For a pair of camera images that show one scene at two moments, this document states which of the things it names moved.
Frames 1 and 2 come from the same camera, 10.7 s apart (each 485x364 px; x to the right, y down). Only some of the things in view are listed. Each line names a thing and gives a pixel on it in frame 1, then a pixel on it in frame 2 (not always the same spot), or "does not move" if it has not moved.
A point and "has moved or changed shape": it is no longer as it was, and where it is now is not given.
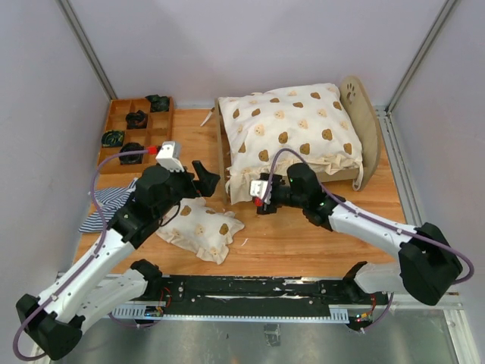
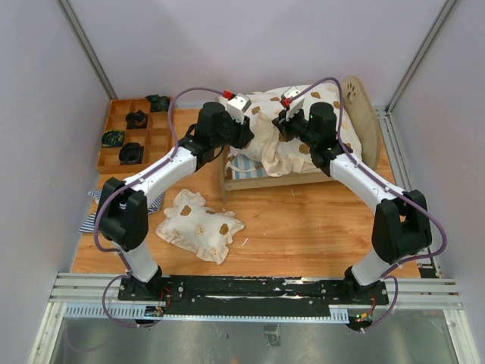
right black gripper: [271, 207] → [283, 125]
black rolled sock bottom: [133, 158] does not move
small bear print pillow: [192, 224] does not move
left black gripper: [204, 186] → [245, 133]
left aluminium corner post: [85, 46] does not move
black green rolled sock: [112, 138] does not move
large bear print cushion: [308, 119] has moved or changed shape
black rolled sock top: [158, 103] does not move
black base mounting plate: [264, 295] does not move
